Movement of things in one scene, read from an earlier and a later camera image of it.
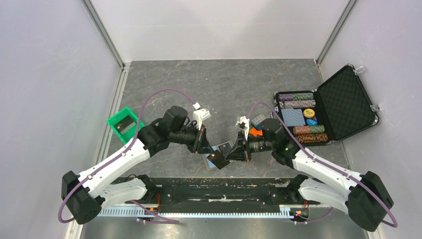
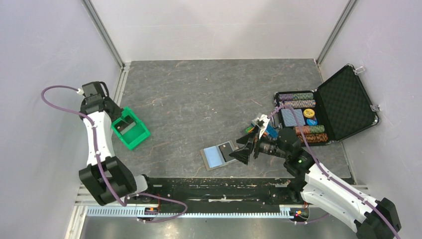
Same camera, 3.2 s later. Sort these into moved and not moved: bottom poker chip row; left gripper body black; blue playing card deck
Moved: left gripper body black
Not moved: blue playing card deck; bottom poker chip row
